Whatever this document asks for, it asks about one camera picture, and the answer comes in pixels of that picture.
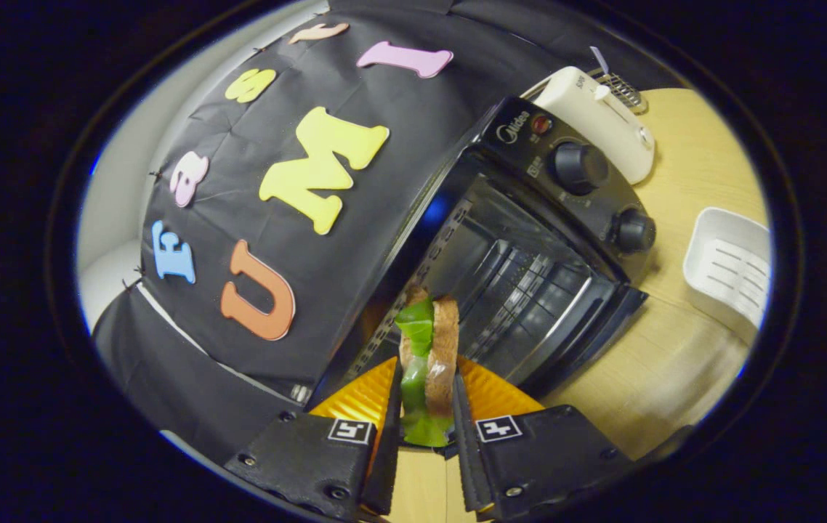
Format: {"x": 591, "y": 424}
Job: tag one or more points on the black electric oven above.
{"x": 581, "y": 167}

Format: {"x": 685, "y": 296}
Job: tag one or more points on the lettuce sandwich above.
{"x": 442, "y": 349}

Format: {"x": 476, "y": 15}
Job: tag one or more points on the white toaster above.
{"x": 602, "y": 123}

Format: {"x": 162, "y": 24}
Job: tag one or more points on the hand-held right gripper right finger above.
{"x": 463, "y": 450}

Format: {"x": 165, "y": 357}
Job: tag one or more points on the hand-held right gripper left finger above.
{"x": 389, "y": 436}

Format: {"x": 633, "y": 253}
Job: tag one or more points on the white rectangular tray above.
{"x": 726, "y": 269}

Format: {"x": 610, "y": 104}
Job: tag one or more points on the metal spoon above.
{"x": 597, "y": 58}

